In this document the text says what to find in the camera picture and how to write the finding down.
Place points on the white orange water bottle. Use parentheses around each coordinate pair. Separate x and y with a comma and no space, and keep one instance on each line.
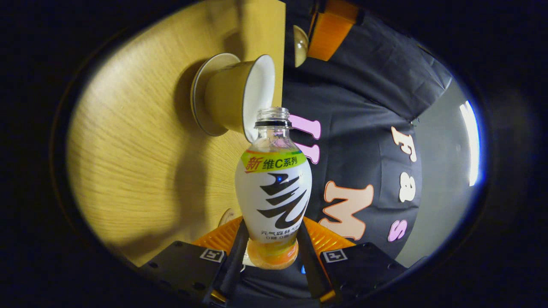
(274,192)

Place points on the white beige teacup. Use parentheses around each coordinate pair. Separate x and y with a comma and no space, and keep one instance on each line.
(231,94)

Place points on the black backdrop cloth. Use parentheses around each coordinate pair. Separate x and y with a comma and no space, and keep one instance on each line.
(355,119)

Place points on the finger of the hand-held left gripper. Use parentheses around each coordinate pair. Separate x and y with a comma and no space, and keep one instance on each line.
(329,34)

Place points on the ceiling light panel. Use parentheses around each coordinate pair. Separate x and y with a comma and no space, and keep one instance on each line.
(471,141)

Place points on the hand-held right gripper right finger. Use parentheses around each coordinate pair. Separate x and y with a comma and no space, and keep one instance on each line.
(310,265)

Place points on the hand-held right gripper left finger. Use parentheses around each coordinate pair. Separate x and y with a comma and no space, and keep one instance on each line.
(233,265)

